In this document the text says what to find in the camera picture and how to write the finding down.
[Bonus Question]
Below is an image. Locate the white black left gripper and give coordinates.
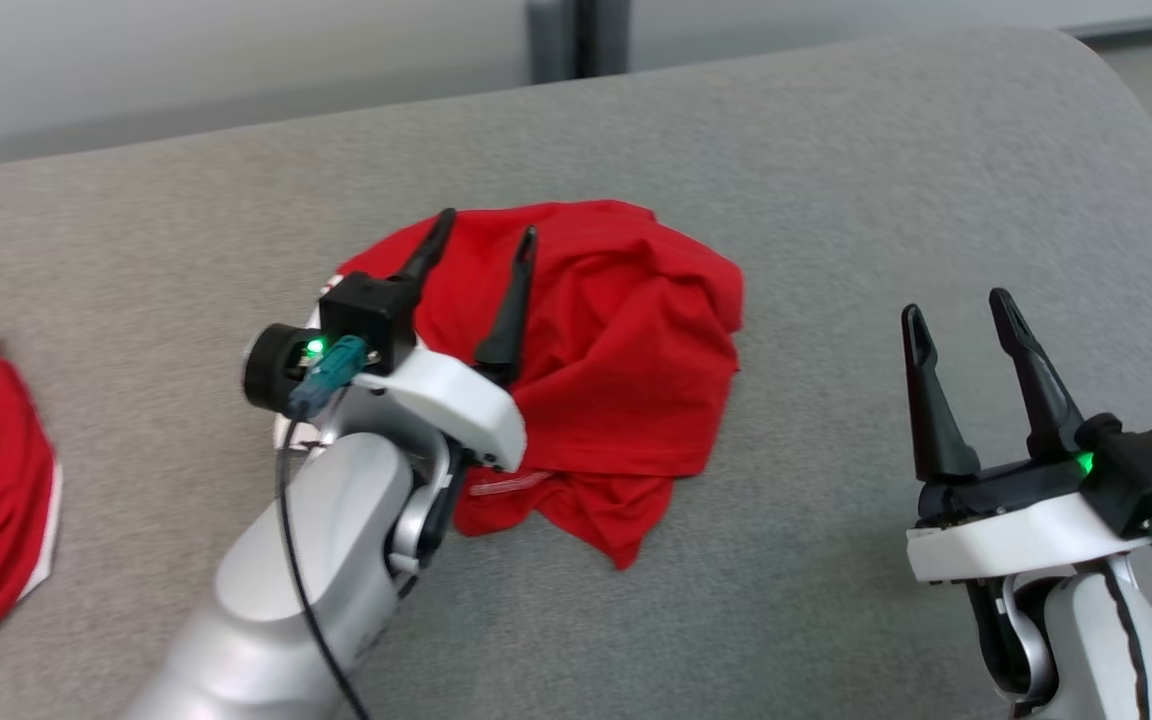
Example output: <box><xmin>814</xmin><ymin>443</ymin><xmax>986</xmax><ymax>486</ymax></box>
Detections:
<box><xmin>351</xmin><ymin>207</ymin><xmax>540</xmax><ymax>473</ymax></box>

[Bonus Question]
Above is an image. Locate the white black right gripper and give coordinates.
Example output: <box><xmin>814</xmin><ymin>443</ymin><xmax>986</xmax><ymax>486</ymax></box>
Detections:
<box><xmin>900</xmin><ymin>287</ymin><xmax>1152</xmax><ymax>585</ymax></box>

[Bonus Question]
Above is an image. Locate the red shirt with striped cuffs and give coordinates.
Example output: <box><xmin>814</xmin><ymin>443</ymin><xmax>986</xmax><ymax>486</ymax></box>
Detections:
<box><xmin>336</xmin><ymin>199</ymin><xmax>746</xmax><ymax>572</ymax></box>

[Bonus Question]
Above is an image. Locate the grey fabric sofa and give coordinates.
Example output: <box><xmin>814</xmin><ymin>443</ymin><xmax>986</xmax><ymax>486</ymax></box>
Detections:
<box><xmin>0</xmin><ymin>25</ymin><xmax>1152</xmax><ymax>720</ymax></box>

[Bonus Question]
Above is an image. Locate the grey vertical wall post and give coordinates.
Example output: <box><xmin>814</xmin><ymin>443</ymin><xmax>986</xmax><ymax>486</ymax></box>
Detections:
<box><xmin>526</xmin><ymin>0</ymin><xmax>633</xmax><ymax>87</ymax></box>

